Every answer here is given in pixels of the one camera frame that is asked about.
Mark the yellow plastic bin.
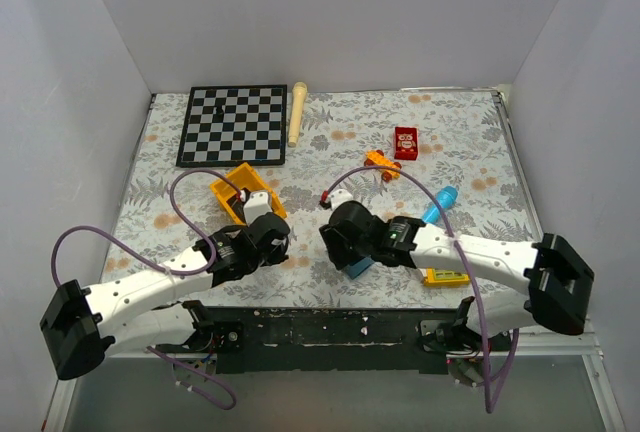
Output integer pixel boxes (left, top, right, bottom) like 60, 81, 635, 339
208, 161, 289, 226

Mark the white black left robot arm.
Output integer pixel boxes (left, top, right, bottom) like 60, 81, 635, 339
40, 212, 290, 380

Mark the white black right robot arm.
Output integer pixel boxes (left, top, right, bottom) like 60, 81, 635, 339
320, 200, 595, 350

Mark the orange toy car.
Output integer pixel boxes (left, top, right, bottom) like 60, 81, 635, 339
364, 149, 402, 183

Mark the yellow toy window brick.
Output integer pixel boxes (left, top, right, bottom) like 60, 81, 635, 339
423, 268, 470, 287

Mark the cyan plastic marker tube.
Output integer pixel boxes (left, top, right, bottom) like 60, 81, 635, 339
422, 186, 458, 224

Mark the red owl toy block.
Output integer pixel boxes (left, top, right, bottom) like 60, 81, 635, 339
394, 126, 419, 161

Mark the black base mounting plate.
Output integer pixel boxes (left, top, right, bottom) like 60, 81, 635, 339
87, 305, 574, 376

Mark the floral patterned table mat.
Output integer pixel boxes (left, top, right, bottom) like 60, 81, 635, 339
115, 91, 541, 308

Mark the black white chessboard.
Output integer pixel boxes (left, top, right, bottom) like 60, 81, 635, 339
176, 84, 288, 168

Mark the cream wooden pestle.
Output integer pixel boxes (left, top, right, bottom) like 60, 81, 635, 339
287, 82, 308, 147

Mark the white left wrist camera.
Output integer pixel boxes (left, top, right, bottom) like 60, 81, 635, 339
241, 190, 273, 225

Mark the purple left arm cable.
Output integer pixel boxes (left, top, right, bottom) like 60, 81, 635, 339
52, 168, 251, 411

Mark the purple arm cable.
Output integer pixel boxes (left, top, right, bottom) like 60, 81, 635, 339
324, 165, 519, 414
52, 168, 251, 411

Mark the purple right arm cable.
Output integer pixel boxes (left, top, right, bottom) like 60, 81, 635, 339
324, 165, 519, 414

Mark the aluminium frame rail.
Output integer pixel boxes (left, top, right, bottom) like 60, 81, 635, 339
62, 315, 601, 359

